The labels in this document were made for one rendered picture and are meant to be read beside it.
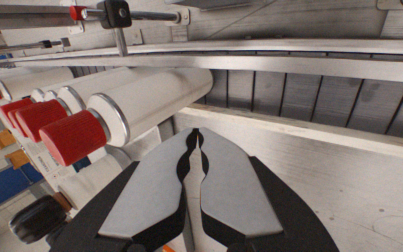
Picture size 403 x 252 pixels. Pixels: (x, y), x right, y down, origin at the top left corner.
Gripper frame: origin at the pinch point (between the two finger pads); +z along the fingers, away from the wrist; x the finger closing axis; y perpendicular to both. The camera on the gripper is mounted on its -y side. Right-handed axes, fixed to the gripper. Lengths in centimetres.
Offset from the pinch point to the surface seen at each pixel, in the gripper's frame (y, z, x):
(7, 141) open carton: 178, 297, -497
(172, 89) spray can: -1.1, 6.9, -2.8
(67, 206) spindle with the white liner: 28.2, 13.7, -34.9
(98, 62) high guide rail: -3.7, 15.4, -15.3
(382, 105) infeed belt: 1.0, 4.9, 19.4
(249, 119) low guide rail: 3.7, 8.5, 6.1
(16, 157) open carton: 223, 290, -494
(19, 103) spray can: -0.4, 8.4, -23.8
